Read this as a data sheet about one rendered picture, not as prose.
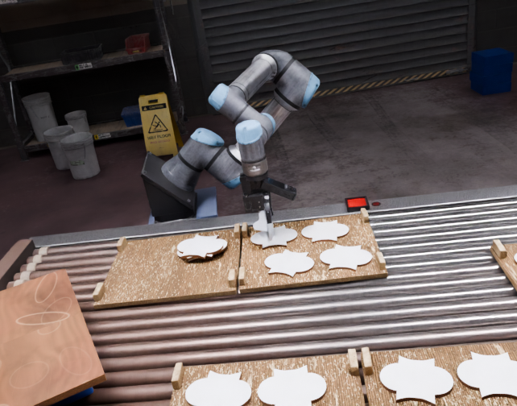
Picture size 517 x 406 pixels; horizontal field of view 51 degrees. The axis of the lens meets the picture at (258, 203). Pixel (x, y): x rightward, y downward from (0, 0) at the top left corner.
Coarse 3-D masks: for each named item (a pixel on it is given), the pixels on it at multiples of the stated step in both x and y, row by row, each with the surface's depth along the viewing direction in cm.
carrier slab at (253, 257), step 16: (288, 224) 177; (304, 224) 176; (352, 224) 172; (368, 224) 170; (304, 240) 167; (352, 240) 163; (368, 240) 162; (256, 256) 162; (256, 272) 155; (320, 272) 150; (336, 272) 149; (352, 272) 148; (368, 272) 147; (384, 272) 146; (240, 288) 149; (256, 288) 149; (272, 288) 148
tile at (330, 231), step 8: (320, 224) 173; (328, 224) 172; (336, 224) 171; (304, 232) 170; (312, 232) 169; (320, 232) 168; (328, 232) 168; (336, 232) 167; (344, 232) 166; (312, 240) 165; (320, 240) 165; (328, 240) 164; (336, 240) 163
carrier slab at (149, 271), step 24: (144, 240) 182; (168, 240) 179; (240, 240) 173; (120, 264) 170; (144, 264) 167; (168, 264) 165; (192, 264) 164; (216, 264) 162; (120, 288) 157; (144, 288) 155; (168, 288) 154; (192, 288) 152; (216, 288) 150
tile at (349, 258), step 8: (336, 248) 159; (344, 248) 158; (352, 248) 157; (360, 248) 157; (320, 256) 156; (328, 256) 155; (336, 256) 155; (344, 256) 154; (352, 256) 154; (360, 256) 153; (368, 256) 153; (328, 264) 153; (336, 264) 151; (344, 264) 151; (352, 264) 150; (360, 264) 150
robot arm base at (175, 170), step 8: (168, 160) 209; (176, 160) 206; (184, 160) 204; (168, 168) 207; (176, 168) 205; (184, 168) 204; (192, 168) 205; (168, 176) 205; (176, 176) 204; (184, 176) 205; (192, 176) 207; (176, 184) 205; (184, 184) 206; (192, 184) 209
